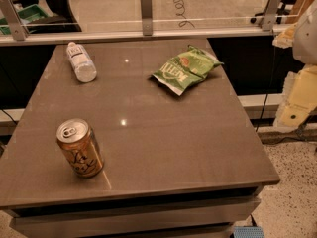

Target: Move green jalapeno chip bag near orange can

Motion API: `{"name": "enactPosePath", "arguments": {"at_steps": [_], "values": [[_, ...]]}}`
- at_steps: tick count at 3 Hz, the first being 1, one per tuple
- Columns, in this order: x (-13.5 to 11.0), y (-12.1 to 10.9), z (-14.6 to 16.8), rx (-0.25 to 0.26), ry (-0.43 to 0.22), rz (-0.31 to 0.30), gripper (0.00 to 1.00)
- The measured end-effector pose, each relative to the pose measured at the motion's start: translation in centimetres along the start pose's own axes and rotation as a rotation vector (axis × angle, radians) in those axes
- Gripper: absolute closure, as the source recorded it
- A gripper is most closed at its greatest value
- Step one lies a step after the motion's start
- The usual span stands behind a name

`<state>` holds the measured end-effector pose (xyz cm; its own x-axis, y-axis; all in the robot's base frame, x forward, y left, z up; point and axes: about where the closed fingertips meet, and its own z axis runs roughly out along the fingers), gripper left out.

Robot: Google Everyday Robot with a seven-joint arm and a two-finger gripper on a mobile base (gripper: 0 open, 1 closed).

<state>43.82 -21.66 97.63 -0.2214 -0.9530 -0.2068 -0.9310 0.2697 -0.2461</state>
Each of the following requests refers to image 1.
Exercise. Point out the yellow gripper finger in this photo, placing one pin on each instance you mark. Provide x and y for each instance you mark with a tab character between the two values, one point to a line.
285	39
299	98

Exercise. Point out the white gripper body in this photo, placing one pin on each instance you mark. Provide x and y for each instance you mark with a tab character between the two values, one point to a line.
306	39

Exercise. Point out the green jalapeno chip bag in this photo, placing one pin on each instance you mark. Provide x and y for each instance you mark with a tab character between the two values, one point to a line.
186	69

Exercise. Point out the orange soda can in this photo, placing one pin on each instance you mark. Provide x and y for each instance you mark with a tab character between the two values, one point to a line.
77	141

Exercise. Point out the grey table with drawers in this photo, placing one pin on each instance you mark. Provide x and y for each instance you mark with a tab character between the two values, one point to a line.
173	163

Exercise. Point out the blue perforated box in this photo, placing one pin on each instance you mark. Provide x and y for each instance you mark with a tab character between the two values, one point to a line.
248	232

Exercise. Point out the clear plastic water bottle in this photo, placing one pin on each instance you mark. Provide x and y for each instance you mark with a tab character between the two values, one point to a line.
81	62

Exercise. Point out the green plastic bin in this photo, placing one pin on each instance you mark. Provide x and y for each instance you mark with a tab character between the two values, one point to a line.
27	15

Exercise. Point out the right metal barrier post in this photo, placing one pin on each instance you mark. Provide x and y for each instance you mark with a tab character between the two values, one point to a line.
270	12

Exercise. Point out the metal barrier post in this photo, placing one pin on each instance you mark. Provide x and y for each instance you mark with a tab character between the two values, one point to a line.
270	12
147	17
18	31

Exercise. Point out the middle metal barrier post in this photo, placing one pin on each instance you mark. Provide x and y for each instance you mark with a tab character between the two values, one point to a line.
147	17

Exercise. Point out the glass barrier with rail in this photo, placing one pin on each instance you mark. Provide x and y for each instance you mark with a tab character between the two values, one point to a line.
90	21

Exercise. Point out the left metal barrier post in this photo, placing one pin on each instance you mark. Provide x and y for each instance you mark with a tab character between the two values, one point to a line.
18	31

